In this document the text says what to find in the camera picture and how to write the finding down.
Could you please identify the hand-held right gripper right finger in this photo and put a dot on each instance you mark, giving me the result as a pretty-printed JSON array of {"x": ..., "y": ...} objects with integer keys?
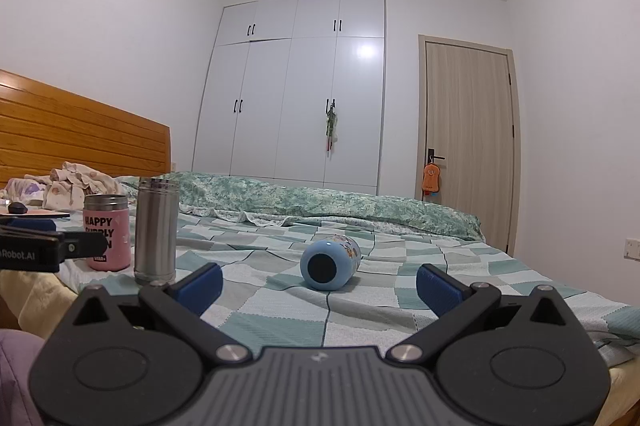
[{"x": 440, "y": 292}]

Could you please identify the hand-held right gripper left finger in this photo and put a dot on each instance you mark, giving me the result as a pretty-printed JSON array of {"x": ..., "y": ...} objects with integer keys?
[{"x": 201, "y": 288}]

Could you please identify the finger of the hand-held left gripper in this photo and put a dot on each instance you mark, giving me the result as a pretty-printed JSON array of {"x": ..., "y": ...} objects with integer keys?
[
  {"x": 85, "y": 244},
  {"x": 30, "y": 224}
]

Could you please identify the blue cartoon print cup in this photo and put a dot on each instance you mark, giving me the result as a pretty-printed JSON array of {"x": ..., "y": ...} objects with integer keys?
[{"x": 334, "y": 262}]

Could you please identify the pink steel-lidded cup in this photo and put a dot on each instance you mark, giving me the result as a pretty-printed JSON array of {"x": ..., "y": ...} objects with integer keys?
[{"x": 107, "y": 218}]

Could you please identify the flat white book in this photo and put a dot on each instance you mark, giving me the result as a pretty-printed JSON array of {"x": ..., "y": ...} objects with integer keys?
[{"x": 42, "y": 212}]

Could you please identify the small black object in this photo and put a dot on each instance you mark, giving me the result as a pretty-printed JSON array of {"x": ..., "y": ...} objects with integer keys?
[{"x": 17, "y": 207}]

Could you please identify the pile of printed clothes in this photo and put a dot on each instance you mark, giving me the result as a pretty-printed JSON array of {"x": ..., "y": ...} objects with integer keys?
[{"x": 75, "y": 183}]

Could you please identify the stainless steel thermos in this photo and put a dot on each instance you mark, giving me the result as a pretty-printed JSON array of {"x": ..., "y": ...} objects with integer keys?
[{"x": 155, "y": 231}]

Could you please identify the checked bed sheet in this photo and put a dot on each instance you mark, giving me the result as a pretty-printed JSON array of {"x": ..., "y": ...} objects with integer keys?
[{"x": 280, "y": 311}]

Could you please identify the wooden headboard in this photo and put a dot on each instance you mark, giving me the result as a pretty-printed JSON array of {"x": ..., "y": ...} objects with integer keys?
[{"x": 75, "y": 136}]

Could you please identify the orange hanging toy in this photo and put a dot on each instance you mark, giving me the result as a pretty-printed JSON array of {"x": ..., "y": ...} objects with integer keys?
[{"x": 431, "y": 180}]

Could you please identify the purple cloth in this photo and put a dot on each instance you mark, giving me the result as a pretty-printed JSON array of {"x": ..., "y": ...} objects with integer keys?
[{"x": 17, "y": 381}]

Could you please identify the green floral quilt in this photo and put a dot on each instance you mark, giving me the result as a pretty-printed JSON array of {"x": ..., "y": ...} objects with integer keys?
[{"x": 320, "y": 203}]

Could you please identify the beige wooden door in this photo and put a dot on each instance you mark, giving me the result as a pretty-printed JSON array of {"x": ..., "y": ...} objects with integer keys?
[{"x": 470, "y": 141}]

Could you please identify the green hanging ornament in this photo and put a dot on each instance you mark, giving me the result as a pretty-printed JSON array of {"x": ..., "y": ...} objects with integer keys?
[{"x": 331, "y": 126}]

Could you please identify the white wardrobe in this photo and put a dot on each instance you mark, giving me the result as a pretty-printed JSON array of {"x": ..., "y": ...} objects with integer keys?
[{"x": 290, "y": 96}]

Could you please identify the white wall socket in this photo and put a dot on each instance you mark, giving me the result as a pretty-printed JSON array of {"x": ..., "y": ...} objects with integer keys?
[{"x": 632, "y": 249}]

